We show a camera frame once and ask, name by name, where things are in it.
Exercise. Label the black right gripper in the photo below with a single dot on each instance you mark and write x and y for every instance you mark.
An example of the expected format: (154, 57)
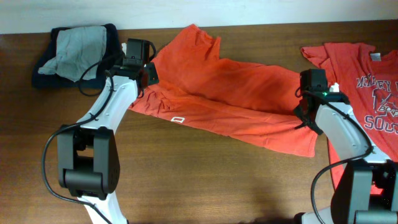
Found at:
(297, 112)

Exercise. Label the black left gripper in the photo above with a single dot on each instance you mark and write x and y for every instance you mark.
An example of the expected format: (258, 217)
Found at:
(153, 76)

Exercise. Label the orange Fram t-shirt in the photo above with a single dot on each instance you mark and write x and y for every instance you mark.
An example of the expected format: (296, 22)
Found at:
(247, 101)

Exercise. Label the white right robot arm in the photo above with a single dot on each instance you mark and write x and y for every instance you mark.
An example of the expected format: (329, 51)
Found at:
(367, 190)

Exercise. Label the dark navy folded garment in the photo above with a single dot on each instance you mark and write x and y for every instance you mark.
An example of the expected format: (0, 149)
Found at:
(41, 81)

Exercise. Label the red soccer t-shirt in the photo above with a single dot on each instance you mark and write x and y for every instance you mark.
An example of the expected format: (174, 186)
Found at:
(369, 80)

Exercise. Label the light grey folded shirt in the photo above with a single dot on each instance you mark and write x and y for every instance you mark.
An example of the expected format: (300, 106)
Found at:
(77, 52)

